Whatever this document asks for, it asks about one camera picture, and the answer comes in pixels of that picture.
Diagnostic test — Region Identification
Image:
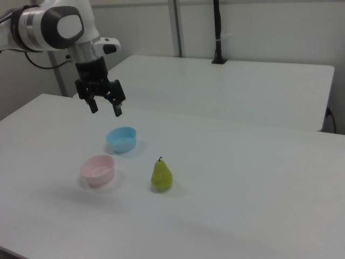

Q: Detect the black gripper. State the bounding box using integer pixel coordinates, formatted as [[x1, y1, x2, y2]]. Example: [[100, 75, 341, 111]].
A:
[[74, 56, 127, 118]]

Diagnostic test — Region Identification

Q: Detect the green pear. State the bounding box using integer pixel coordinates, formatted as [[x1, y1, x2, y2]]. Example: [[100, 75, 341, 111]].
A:
[[150, 156, 174, 192]]

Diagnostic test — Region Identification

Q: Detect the pink plastic bowl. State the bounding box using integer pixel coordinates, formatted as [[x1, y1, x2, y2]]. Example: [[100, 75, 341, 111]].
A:
[[80, 154, 116, 187]]

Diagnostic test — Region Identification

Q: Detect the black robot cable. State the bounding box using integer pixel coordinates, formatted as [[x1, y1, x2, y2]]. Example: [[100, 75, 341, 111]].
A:
[[23, 50, 73, 69]]

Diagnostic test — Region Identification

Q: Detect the grey wall pillar strip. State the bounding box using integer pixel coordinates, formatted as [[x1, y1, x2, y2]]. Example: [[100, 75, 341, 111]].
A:
[[168, 0, 184, 58]]

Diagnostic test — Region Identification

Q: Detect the black camera stand pole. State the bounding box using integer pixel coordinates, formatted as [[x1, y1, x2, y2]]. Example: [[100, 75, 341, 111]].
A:
[[211, 0, 227, 65]]

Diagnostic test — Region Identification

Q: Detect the blue plastic bowl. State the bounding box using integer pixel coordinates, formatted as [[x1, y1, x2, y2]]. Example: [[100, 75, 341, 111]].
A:
[[106, 126, 137, 154]]

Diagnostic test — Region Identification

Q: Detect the black wall cable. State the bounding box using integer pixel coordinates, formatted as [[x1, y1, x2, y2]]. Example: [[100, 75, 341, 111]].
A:
[[325, 106, 337, 133]]

